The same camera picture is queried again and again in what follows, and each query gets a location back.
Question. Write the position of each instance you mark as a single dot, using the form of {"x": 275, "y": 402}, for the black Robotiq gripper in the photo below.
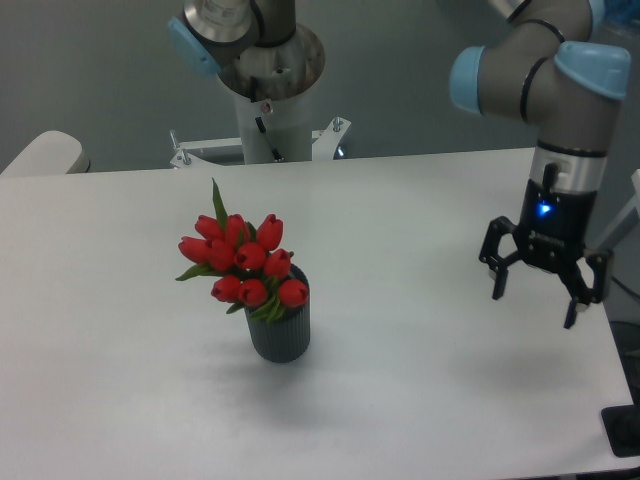
{"x": 550, "y": 236}

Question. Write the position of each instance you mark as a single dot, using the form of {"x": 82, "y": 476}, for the red tulip bouquet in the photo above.
{"x": 252, "y": 271}

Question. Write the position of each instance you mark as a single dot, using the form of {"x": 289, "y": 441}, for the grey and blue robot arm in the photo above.
{"x": 546, "y": 73}

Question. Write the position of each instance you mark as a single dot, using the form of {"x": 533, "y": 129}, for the dark grey ribbed vase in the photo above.
{"x": 279, "y": 326}

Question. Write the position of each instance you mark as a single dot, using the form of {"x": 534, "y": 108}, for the black device at table edge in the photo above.
{"x": 622, "y": 428}

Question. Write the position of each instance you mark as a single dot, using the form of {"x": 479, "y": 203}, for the beige chair backrest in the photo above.
{"x": 50, "y": 153}

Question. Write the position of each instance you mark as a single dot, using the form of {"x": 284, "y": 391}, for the white furniture frame right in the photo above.
{"x": 622, "y": 223}

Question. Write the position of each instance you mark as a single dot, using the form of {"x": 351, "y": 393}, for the white metal base bracket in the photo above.
{"x": 317, "y": 145}

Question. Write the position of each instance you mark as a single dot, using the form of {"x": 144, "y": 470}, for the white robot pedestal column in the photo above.
{"x": 274, "y": 131}

